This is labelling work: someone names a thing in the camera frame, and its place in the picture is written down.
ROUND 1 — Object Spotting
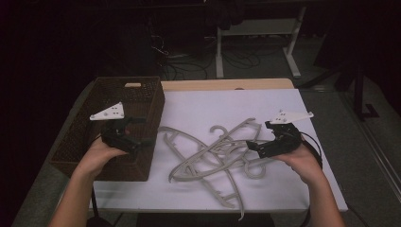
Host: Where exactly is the grey plastic clothes hanger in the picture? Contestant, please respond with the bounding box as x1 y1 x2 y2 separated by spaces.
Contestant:
168 117 263 183
209 125 275 165
157 126 247 221
171 138 275 181

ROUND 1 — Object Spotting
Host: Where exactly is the white table mat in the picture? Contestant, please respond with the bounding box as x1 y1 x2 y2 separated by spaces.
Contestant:
89 88 349 213

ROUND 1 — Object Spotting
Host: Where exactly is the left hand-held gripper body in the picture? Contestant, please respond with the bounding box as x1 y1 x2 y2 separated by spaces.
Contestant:
89 101 141 159

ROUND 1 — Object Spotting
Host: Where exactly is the dark metal stand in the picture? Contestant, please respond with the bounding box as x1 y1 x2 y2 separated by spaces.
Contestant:
299 62 381 122

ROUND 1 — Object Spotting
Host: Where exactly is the person's left hand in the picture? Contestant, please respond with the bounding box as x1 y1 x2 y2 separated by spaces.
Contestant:
77 136 127 182

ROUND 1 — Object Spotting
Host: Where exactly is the metal floor rail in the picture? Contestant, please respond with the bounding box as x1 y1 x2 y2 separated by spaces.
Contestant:
340 91 401 202

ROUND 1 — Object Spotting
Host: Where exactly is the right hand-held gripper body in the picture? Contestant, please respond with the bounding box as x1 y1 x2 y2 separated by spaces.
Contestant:
256 109 315 159

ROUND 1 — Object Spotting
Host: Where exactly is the person's right hand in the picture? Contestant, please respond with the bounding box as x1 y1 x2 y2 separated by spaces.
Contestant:
272 143 325 187

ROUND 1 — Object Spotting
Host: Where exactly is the brown woven basket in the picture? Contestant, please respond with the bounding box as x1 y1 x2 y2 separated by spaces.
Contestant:
48 76 166 183

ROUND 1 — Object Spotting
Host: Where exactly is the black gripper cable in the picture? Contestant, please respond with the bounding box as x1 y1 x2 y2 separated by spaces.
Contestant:
299 131 324 169
90 185 100 219

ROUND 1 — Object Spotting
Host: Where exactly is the white desk frame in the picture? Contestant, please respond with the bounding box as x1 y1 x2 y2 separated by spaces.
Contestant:
215 6 308 79

